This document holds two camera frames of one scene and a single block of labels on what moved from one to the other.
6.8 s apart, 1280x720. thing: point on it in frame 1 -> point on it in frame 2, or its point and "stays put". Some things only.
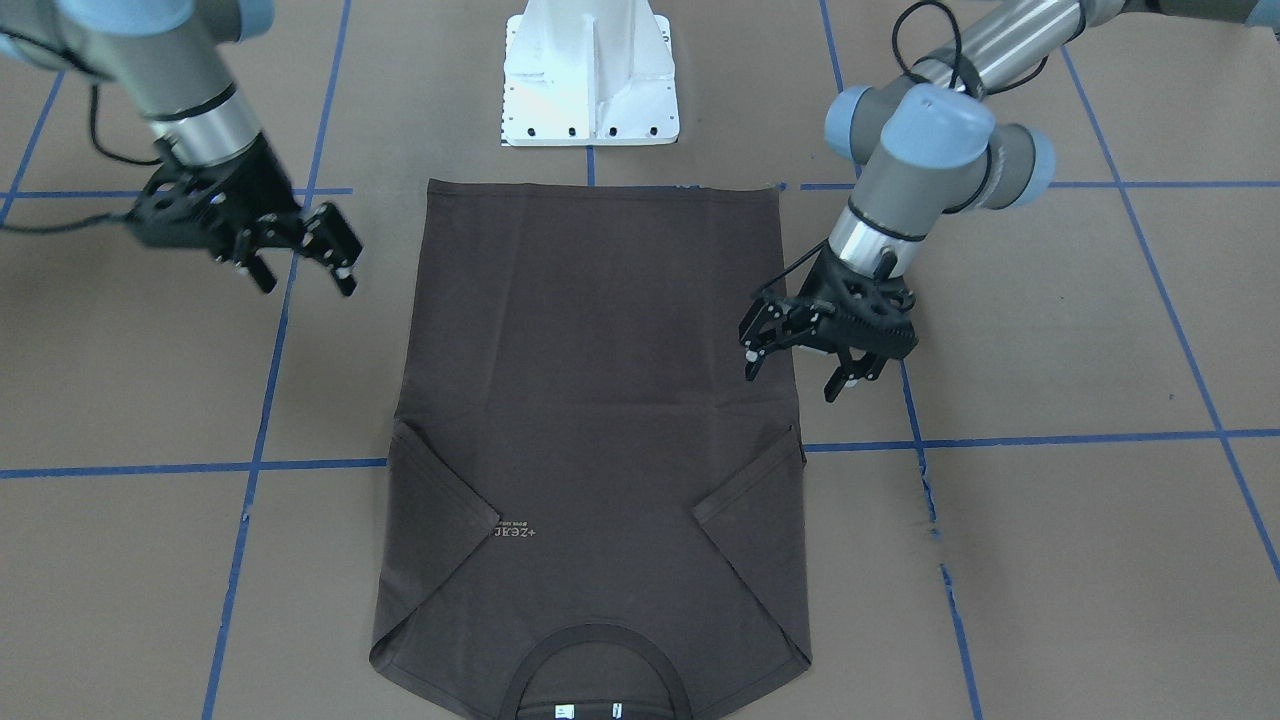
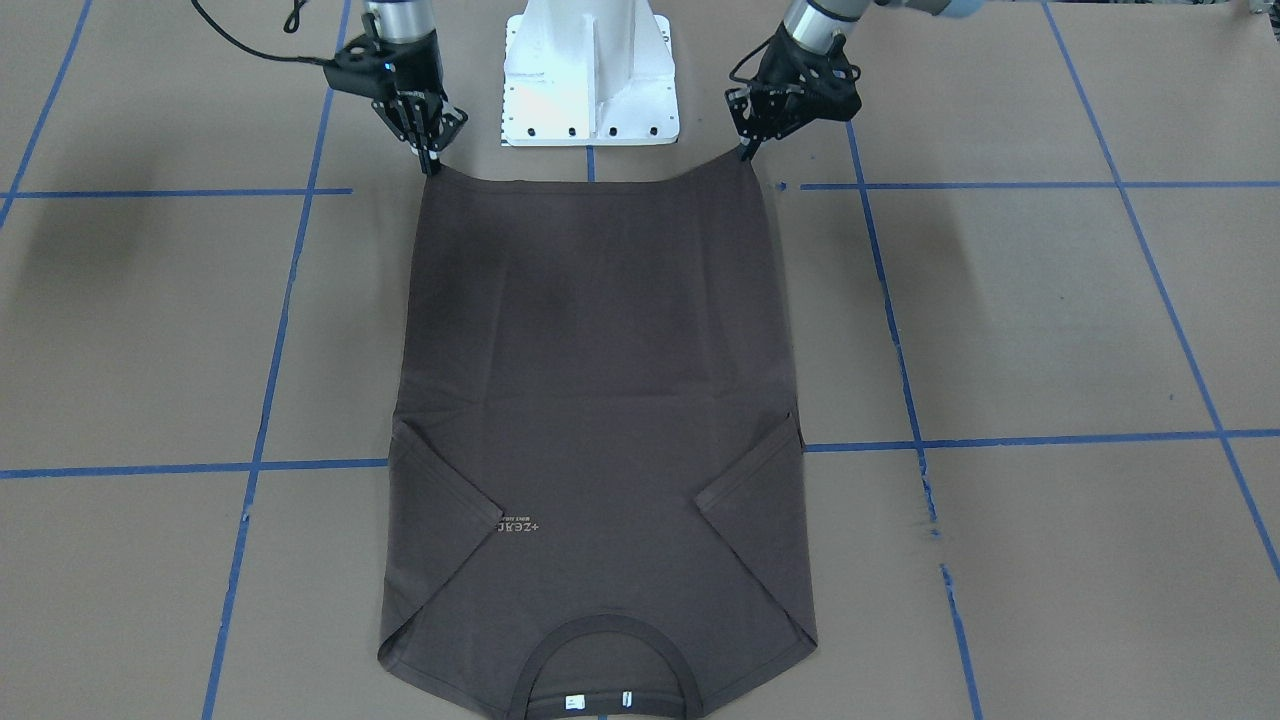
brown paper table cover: x=1062 y=502 stays put
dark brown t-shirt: x=592 y=512 stays put
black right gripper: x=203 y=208 -> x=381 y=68
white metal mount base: x=589 y=72 stays put
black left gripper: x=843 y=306 -> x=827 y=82
